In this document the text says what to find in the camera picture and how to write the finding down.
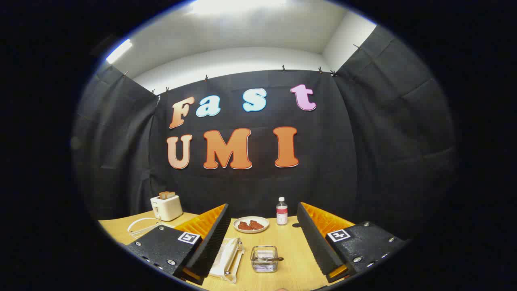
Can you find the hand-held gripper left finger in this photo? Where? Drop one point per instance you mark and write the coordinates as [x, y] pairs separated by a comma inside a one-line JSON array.
[[214, 238]]

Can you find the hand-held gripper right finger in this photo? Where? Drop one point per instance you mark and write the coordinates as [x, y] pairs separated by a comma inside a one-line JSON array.
[[313, 238]]

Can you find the cream plate with meat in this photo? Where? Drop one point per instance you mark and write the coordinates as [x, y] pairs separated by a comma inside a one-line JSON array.
[[251, 232]]

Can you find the red meat piece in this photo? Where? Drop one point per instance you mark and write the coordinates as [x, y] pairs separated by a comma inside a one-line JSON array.
[[257, 225], [244, 226]]

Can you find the clear bottle with red label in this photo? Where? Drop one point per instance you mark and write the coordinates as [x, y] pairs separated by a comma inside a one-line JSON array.
[[282, 212]]

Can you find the white toaster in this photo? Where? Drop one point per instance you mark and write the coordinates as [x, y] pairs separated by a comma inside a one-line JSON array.
[[167, 208]]

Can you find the brown toast slices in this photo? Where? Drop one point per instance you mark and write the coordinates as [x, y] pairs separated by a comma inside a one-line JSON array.
[[167, 195]]

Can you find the black backdrop cloth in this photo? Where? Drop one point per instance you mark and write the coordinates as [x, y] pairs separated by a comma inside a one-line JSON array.
[[343, 161]]

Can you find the ceiling light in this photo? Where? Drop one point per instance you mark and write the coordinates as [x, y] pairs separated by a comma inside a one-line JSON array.
[[119, 51]]

